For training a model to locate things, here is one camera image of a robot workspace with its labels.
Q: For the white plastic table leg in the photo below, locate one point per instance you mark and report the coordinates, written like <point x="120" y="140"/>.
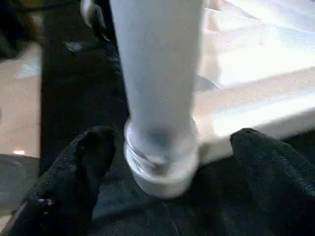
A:
<point x="160" y="73"/>

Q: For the black quilted mat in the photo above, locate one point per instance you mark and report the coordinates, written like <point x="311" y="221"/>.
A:
<point x="73" y="98"/>

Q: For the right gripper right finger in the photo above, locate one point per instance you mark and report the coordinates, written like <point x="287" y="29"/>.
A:
<point x="275" y="191"/>

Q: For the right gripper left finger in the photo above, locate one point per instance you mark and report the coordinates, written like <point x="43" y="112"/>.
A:
<point x="71" y="184"/>

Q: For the white plastic table top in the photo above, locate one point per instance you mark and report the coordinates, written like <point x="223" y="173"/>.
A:
<point x="258" y="86"/>

